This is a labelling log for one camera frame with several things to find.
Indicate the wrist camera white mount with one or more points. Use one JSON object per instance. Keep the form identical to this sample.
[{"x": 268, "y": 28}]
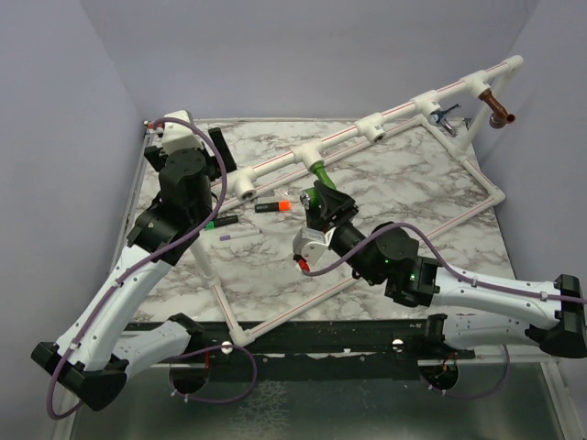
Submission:
[
  {"x": 175, "y": 137},
  {"x": 309, "y": 245}
]

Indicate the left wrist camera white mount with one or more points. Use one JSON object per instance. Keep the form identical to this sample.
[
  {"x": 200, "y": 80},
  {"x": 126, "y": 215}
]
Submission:
[{"x": 175, "y": 137}]

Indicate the grey metal faucet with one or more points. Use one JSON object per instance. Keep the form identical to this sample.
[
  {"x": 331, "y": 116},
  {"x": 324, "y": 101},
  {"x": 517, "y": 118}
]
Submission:
[{"x": 439, "y": 118}]

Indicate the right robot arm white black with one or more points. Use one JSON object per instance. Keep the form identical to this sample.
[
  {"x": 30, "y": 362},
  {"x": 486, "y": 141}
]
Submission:
[{"x": 547, "y": 314}]

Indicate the green water faucet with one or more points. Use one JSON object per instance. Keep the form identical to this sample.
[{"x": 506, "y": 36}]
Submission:
[{"x": 310, "y": 198}]

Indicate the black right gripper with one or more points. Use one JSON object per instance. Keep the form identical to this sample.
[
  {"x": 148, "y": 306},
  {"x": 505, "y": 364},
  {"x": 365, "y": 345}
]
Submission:
[{"x": 332, "y": 202}]

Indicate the brown copper faucet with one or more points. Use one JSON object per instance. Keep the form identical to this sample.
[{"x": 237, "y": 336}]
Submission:
[{"x": 500, "y": 116}]

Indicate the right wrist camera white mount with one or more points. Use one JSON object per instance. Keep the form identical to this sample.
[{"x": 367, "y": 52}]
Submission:
[{"x": 309, "y": 245}]

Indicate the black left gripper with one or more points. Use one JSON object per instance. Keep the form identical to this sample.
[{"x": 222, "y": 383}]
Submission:
[{"x": 223, "y": 149}]

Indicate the green capped black marker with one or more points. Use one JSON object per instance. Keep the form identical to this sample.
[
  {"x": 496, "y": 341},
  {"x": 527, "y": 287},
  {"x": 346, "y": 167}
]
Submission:
[{"x": 222, "y": 221}]

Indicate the clear plastic bag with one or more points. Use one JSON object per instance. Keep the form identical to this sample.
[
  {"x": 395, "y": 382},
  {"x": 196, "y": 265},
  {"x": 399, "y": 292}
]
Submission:
[{"x": 288, "y": 193}]

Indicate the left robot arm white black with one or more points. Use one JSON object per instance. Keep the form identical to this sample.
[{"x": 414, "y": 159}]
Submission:
[{"x": 89, "y": 359}]

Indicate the white pvc pipe frame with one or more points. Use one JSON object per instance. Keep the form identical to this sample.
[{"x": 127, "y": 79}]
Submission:
[{"x": 245, "y": 184}]

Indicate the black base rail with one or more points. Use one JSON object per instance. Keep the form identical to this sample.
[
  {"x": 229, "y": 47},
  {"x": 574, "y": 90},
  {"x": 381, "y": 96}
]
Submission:
[{"x": 330, "y": 350}]

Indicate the purple capped white pen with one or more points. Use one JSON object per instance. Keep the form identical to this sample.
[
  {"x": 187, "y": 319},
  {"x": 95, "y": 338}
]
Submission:
[{"x": 239, "y": 235}]

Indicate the orange capped black marker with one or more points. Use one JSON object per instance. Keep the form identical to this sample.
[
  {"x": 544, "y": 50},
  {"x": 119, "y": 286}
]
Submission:
[{"x": 270, "y": 207}]

